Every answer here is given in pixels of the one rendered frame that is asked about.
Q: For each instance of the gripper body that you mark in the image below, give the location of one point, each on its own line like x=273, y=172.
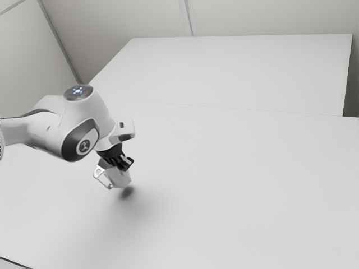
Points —
x=116, y=160

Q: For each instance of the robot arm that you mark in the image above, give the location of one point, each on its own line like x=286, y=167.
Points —
x=81, y=112

